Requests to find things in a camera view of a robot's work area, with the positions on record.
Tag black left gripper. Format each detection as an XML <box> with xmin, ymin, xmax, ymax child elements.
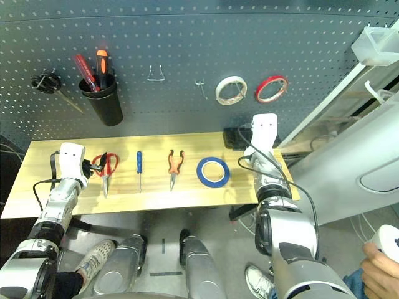
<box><xmin>81</xmin><ymin>151</ymin><xmax>108</xmax><ymax>180</ymax></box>

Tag red handled scissors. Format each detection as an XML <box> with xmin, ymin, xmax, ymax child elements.
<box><xmin>92</xmin><ymin>152</ymin><xmax>120</xmax><ymax>199</ymax></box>

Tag blue handled screwdriver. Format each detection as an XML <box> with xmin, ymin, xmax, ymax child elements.
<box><xmin>136</xmin><ymin>150</ymin><xmax>143</xmax><ymax>193</ymax></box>

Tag orange black pliers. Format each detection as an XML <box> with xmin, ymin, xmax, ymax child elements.
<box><xmin>168</xmin><ymin>149</ymin><xmax>185</xmax><ymax>191</ymax></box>

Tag blue tape roll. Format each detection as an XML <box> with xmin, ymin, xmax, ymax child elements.
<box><xmin>196</xmin><ymin>156</ymin><xmax>231</xmax><ymax>188</ymax></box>

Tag white handheld device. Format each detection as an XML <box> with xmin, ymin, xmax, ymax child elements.
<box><xmin>370</xmin><ymin>224</ymin><xmax>399</xmax><ymax>263</ymax></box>

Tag dark grey pegboard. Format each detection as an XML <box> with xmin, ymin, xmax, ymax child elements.
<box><xmin>0</xmin><ymin>0</ymin><xmax>387</xmax><ymax>143</ymax></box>

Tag bystander hand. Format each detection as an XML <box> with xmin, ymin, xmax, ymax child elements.
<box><xmin>360</xmin><ymin>242</ymin><xmax>399</xmax><ymax>299</ymax></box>

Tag black cup holder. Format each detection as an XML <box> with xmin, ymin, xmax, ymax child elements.
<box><xmin>78</xmin><ymin>73</ymin><xmax>124</xmax><ymax>127</ymax></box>

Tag beige mesh shoe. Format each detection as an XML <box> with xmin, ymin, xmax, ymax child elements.
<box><xmin>74</xmin><ymin>239</ymin><xmax>116</xmax><ymax>283</ymax></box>

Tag orange black screwdriver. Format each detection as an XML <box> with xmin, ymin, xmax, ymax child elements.
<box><xmin>95</xmin><ymin>49</ymin><xmax>109</xmax><ymax>90</ymax></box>

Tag silver robot left leg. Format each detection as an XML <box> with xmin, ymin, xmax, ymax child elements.
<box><xmin>93</xmin><ymin>234</ymin><xmax>147</xmax><ymax>296</ymax></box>

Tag silver robot leg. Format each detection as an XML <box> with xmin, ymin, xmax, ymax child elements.
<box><xmin>179</xmin><ymin>229</ymin><xmax>227</xmax><ymax>299</ymax></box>
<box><xmin>93</xmin><ymin>234</ymin><xmax>147</xmax><ymax>296</ymax></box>

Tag dark trouser leg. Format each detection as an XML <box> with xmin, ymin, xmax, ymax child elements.
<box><xmin>55</xmin><ymin>270</ymin><xmax>85</xmax><ymax>299</ymax></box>

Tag small metal peg hook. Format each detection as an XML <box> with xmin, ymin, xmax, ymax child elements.
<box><xmin>195</xmin><ymin>78</ymin><xmax>209</xmax><ymax>100</ymax></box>

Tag black tool case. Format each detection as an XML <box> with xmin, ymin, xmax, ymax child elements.
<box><xmin>223</xmin><ymin>126</ymin><xmax>253</xmax><ymax>150</ymax></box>

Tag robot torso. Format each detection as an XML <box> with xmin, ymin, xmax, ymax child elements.
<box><xmin>70</xmin><ymin>291</ymin><xmax>194</xmax><ymax>299</ymax></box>

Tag silver robot right leg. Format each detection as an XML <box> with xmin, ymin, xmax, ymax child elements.
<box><xmin>179</xmin><ymin>229</ymin><xmax>227</xmax><ymax>299</ymax></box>

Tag white tape roll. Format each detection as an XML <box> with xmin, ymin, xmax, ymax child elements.
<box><xmin>215</xmin><ymin>75</ymin><xmax>248</xmax><ymax>106</ymax></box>

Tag red tape roll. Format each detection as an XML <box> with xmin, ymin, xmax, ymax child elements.
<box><xmin>255</xmin><ymin>74</ymin><xmax>289</xmax><ymax>105</ymax></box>

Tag white sneaker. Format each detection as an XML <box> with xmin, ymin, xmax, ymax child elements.
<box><xmin>245</xmin><ymin>264</ymin><xmax>277</xmax><ymax>299</ymax></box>

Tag white shelving unit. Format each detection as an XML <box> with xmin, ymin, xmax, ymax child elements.
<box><xmin>277</xmin><ymin>60</ymin><xmax>399</xmax><ymax>153</ymax></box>

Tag large white machine housing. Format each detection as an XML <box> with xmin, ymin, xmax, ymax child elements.
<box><xmin>277</xmin><ymin>93</ymin><xmax>399</xmax><ymax>225</ymax></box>

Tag white plastic hook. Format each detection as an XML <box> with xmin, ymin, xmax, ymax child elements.
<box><xmin>364</xmin><ymin>80</ymin><xmax>393</xmax><ymax>103</ymax></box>

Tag blue jeans leg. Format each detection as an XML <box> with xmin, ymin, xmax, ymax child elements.
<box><xmin>342</xmin><ymin>269</ymin><xmax>372</xmax><ymax>299</ymax></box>

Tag translucent plastic bin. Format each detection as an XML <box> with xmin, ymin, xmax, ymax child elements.
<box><xmin>351</xmin><ymin>26</ymin><xmax>399</xmax><ymax>66</ymax></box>

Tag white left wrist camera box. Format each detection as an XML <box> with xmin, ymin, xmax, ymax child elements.
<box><xmin>58</xmin><ymin>142</ymin><xmax>86</xmax><ymax>181</ymax></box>

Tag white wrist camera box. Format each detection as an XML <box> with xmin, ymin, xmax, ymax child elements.
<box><xmin>251</xmin><ymin>113</ymin><xmax>278</xmax><ymax>150</ymax></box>
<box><xmin>58</xmin><ymin>142</ymin><xmax>86</xmax><ymax>181</ymax></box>

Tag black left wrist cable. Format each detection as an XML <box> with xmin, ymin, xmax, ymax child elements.
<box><xmin>32</xmin><ymin>151</ymin><xmax>63</xmax><ymax>212</ymax></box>

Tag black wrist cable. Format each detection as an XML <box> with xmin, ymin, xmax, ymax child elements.
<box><xmin>237</xmin><ymin>124</ymin><xmax>320</xmax><ymax>259</ymax></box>
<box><xmin>32</xmin><ymin>151</ymin><xmax>63</xmax><ymax>212</ymax></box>

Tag black table bracket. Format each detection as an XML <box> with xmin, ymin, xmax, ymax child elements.
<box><xmin>229</xmin><ymin>205</ymin><xmax>259</xmax><ymax>222</ymax></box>
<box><xmin>70</xmin><ymin>217</ymin><xmax>93</xmax><ymax>232</ymax></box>

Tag red handled screwdriver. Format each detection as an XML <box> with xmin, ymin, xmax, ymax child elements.
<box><xmin>73</xmin><ymin>54</ymin><xmax>100</xmax><ymax>93</ymax></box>

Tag black handled scissors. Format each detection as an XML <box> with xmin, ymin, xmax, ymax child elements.
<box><xmin>30</xmin><ymin>70</ymin><xmax>84</xmax><ymax>113</ymax></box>

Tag wide wire pliers hook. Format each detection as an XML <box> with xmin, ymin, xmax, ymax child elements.
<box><xmin>147</xmin><ymin>64</ymin><xmax>165</xmax><ymax>82</ymax></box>

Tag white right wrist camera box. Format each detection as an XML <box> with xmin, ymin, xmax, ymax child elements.
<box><xmin>251</xmin><ymin>113</ymin><xmax>278</xmax><ymax>150</ymax></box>

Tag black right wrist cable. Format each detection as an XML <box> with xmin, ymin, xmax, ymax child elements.
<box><xmin>237</xmin><ymin>124</ymin><xmax>320</xmax><ymax>259</ymax></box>

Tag white floor cables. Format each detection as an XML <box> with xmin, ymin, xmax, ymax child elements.
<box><xmin>349</xmin><ymin>211</ymin><xmax>378</xmax><ymax>245</ymax></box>

